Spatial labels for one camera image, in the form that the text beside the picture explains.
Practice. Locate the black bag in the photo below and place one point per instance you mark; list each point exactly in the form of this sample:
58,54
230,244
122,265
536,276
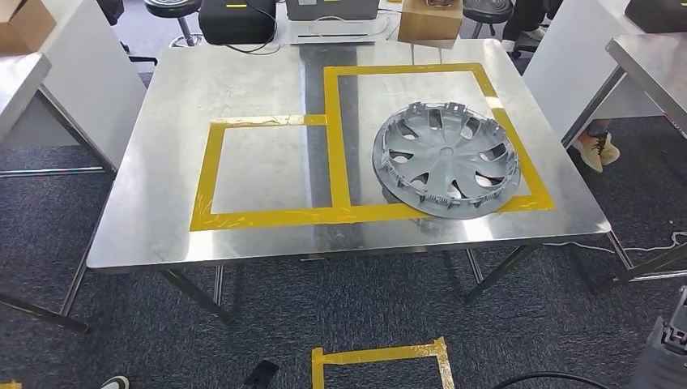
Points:
110,9

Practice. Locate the grey case yellow label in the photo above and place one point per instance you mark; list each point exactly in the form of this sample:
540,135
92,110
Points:
333,9

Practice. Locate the silver plastic wheel cover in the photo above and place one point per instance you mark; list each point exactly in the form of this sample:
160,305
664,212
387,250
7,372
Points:
445,161

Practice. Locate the yellow tape outline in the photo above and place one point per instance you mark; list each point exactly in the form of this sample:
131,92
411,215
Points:
335,161

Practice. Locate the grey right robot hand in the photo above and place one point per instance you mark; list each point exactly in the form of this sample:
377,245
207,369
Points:
665,365

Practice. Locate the black round stool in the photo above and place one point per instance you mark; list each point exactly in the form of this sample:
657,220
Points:
488,9
171,6

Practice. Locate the white flat device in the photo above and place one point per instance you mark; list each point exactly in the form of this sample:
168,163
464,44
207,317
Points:
333,31

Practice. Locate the black robot body part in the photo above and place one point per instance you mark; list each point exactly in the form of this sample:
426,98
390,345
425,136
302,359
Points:
262,373

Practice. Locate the person's foot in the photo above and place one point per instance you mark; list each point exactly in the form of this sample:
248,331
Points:
593,150

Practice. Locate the brown cardboard box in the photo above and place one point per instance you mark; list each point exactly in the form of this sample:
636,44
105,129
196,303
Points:
429,24
29,24

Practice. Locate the black case yellow label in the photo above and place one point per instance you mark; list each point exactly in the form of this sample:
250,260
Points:
236,24
655,16

